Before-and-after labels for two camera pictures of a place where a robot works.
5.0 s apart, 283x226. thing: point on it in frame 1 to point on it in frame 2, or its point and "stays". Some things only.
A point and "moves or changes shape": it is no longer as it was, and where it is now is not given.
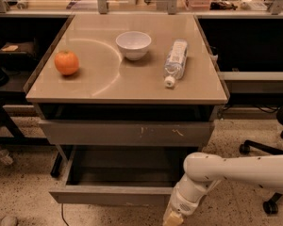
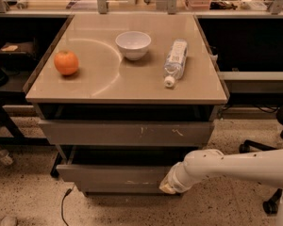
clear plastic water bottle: (175, 61) stays
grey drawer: (117, 175) moves or changes shape
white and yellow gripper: (181, 203) to (174, 180)
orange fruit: (66, 62) stays
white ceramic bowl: (134, 44) stays
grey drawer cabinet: (125, 100) stays
